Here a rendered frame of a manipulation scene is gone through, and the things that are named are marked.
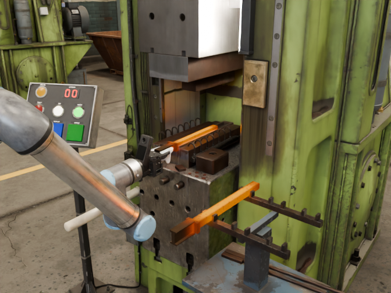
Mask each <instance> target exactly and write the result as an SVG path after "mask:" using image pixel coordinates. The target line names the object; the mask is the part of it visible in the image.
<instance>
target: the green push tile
mask: <svg viewBox="0 0 391 293"><path fill-rule="evenodd" d="M83 133H84V125H79V124H68V129H67V136H66V140H67V141H78V142H82V140H83Z"/></svg>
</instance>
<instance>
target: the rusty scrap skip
mask: <svg viewBox="0 0 391 293"><path fill-rule="evenodd" d="M86 35H88V36H89V38H90V40H92V41H93V44H94V46H95V47H96V49H97V50H98V52H99V54H100V55H101V56H102V58H103V60H104V61H105V63H106V64H107V66H108V67H109V68H111V69H110V74H120V75H123V56H122V33H121V31H104V32H95V33H86Z"/></svg>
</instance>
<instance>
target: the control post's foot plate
mask: <svg viewBox="0 0 391 293"><path fill-rule="evenodd" d="M94 284H95V286H99V285H103V284H105V283H103V282H102V281H100V280H98V279H97V278H95V277H94ZM89 286H90V293H113V292H114V291H115V289H114V288H112V287H110V286H108V285H106V286H102V287H98V288H95V287H94V285H93V283H92V281H90V282H89ZM65 293H88V291H87V283H86V282H84V281H82V282H81V283H79V284H78V285H76V286H75V287H73V288H72V289H68V291H67V292H65Z"/></svg>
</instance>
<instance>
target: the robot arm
mask: <svg viewBox="0 0 391 293"><path fill-rule="evenodd" d="M53 130H54V124H53V122H52V121H51V120H50V119H49V118H47V117H46V115H44V114H43V113H42V112H41V111H40V110H38V109H37V108H36V107H35V106H33V105H32V104H31V103H29V102H28V101H26V100H25V99H24V98H22V97H21V96H19V95H18V94H15V93H14V92H11V91H8V90H5V89H4V88H2V87H0V144H1V143H2V142H4V143H5V144H6V145H8V146H9V147H11V148H12V149H13V150H14V151H16V152H17V153H18V154H19V155H23V156H25V155H31V156H32V157H33V158H34V159H36V160H37V161H38V162H40V163H41V164H42V165H43V166H45V167H46V168H47V169H48V170H49V171H51V172H52V173H53V174H54V175H56V176H57V177H59V178H60V179H61V180H62V181H63V182H65V183H66V184H67V185H68V186H70V187H71V188H72V189H74V190H75V191H76V192H77V193H78V194H80V195H81V196H82V197H83V198H85V199H86V200H88V201H89V202H90V203H91V204H92V205H94V206H95V207H96V208H97V209H99V210H100V211H101V212H102V213H103V219H104V222H105V225H106V226H107V227H108V228H110V229H113V230H120V229H121V230H123V231H124V232H126V233H127V234H128V235H130V236H132V237H133V238H134V239H135V240H138V241H141V242H143V241H146V240H148V239H149V238H150V237H151V236H152V235H153V233H154V231H155V228H156V221H155V219H154V218H153V217H152V216H151V215H148V214H146V213H145V212H144V211H143V210H142V209H140V208H139V207H138V206H137V205H136V204H134V203H133V202H132V201H131V200H130V199H129V198H128V197H127V195H126V188H127V187H128V186H130V185H132V184H134V183H136V182H137V181H138V182H141V181H142V180H143V177H145V176H149V177H156V176H157V175H159V174H161V173H163V170H162V168H163V164H162V163H161V161H164V160H165V162H166V163H169V162H170V157H171V153H172V151H173V147H170V148H168V149H165V150H163V151H161V152H159V153H158V152H156V151H154V149H155V148H158V147H155V148H151V147H152V143H153V140H154V138H153V137H151V136H149V135H144V134H143V135H141V138H140V142H139V145H138V149H137V153H136V157H135V159H127V160H125V161H123V162H121V163H119V164H117V165H115V166H112V167H110V168H108V169H106V170H103V171H101V172H99V171H98V170H97V169H95V168H94V167H93V166H92V165H91V164H90V163H88V162H87V161H86V160H85V159H84V158H83V157H82V156H81V155H80V154H79V153H78V152H76V151H75V150H74V149H73V148H72V147H71V146H70V145H69V144H68V143H67V142H65V141H64V140H63V139H62V138H61V137H60V136H59V135H57V133H56V132H54V131H53ZM159 172H160V173H159ZM157 173H159V174H157Z"/></svg>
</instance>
